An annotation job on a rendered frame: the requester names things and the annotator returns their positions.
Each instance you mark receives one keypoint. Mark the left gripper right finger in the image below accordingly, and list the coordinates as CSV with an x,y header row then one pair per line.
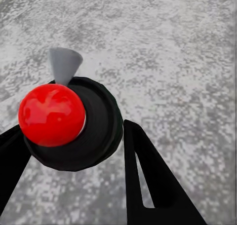
x,y
172,205

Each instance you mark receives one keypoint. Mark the insectifuge atomizer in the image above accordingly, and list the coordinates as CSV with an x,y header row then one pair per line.
x,y
72,123

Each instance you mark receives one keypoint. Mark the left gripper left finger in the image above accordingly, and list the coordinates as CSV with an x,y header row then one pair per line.
x,y
14,156

